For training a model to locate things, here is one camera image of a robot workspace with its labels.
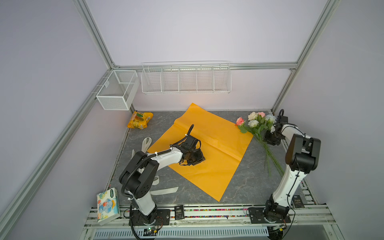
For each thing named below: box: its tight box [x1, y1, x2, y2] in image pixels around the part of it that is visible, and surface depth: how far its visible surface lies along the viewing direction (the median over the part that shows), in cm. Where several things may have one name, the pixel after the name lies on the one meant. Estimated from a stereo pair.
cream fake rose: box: [247, 111, 258, 121], surface depth 115 cm
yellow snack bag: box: [127, 111, 154, 130], surface depth 111 cm
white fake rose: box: [248, 119, 285, 177], surface depth 107 cm
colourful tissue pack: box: [96, 187, 121, 226], surface depth 74 cm
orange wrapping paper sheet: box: [146, 103, 254, 202], surface depth 101 cm
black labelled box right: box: [292, 194, 305, 208], surface depth 79 cm
